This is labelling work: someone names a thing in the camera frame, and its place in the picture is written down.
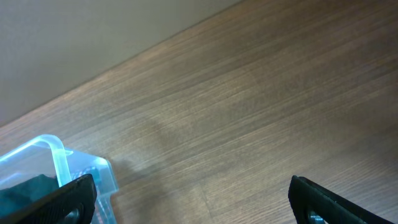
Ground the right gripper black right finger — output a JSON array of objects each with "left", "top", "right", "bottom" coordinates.
[{"left": 288, "top": 175, "right": 392, "bottom": 224}]

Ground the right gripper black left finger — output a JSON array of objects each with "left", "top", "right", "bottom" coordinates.
[{"left": 1, "top": 174, "right": 97, "bottom": 224}]

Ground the black garment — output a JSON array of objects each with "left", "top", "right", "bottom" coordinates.
[{"left": 1, "top": 174, "right": 59, "bottom": 218}]

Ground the red navy plaid garment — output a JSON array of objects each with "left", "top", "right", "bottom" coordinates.
[{"left": 72, "top": 166, "right": 116, "bottom": 224}]

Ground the clear plastic storage bin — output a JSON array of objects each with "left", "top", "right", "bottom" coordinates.
[{"left": 0, "top": 134, "right": 119, "bottom": 224}]

